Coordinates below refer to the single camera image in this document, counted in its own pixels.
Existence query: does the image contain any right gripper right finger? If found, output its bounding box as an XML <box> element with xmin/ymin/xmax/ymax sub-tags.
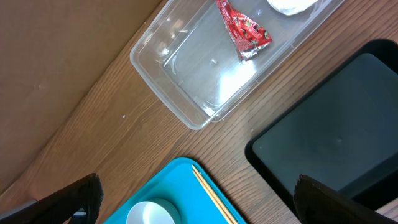
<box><xmin>294</xmin><ymin>175</ymin><xmax>397</xmax><ymax>224</ymax></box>

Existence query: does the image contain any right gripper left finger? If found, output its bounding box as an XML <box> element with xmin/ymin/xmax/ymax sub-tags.
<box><xmin>1</xmin><ymin>173</ymin><xmax>104</xmax><ymax>224</ymax></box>

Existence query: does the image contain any red sauce packet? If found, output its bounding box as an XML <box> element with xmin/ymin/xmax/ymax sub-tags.
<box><xmin>215</xmin><ymin>0</ymin><xmax>272</xmax><ymax>60</ymax></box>

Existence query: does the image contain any white napkin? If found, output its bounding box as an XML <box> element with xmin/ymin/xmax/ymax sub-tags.
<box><xmin>267</xmin><ymin>0</ymin><xmax>318</xmax><ymax>16</ymax></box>

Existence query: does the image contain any clear plastic waste bin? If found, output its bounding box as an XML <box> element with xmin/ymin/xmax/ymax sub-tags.
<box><xmin>130</xmin><ymin>0</ymin><xmax>341</xmax><ymax>130</ymax></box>

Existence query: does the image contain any black plastic tray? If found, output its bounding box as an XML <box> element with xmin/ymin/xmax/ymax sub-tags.
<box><xmin>244</xmin><ymin>39</ymin><xmax>397</xmax><ymax>210</ymax></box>

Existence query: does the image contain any grey metal bowl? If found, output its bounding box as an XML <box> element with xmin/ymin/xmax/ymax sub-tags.
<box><xmin>126</xmin><ymin>198</ymin><xmax>182</xmax><ymax>224</ymax></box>

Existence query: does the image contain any teal serving tray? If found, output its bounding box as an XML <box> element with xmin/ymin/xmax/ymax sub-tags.
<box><xmin>105</xmin><ymin>157</ymin><xmax>246</xmax><ymax>224</ymax></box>

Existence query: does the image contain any right wooden chopstick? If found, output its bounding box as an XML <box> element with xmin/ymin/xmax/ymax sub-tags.
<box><xmin>192</xmin><ymin>165</ymin><xmax>238</xmax><ymax>224</ymax></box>

